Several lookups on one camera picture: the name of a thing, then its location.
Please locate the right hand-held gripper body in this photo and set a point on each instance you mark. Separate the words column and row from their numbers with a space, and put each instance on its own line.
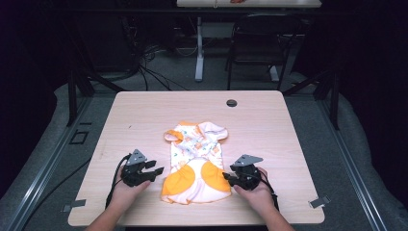
column 247, row 174

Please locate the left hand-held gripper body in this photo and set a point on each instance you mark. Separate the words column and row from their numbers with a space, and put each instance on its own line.
column 134, row 170

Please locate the orange and white baby garment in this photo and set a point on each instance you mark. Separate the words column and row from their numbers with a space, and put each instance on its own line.
column 195, row 166

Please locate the person's right hand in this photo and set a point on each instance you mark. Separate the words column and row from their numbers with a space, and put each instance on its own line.
column 256, row 197

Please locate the person's left hand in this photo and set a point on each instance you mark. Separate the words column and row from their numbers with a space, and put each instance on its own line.
column 126, row 194

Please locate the grey tape strip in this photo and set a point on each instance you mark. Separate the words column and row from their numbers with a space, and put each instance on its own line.
column 74, row 204
column 319, row 202

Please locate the black metal stand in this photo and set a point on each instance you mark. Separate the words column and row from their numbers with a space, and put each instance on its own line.
column 333, row 96
column 73, row 96

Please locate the white desk leg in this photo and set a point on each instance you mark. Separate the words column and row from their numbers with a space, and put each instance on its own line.
column 199, row 57

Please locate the black chair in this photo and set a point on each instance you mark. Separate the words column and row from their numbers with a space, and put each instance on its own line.
column 263, row 35

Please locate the orange object on desk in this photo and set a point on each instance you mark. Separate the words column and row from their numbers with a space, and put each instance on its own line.
column 238, row 1

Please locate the metal floor rail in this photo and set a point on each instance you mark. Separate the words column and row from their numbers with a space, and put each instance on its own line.
column 48, row 166
column 352, row 166

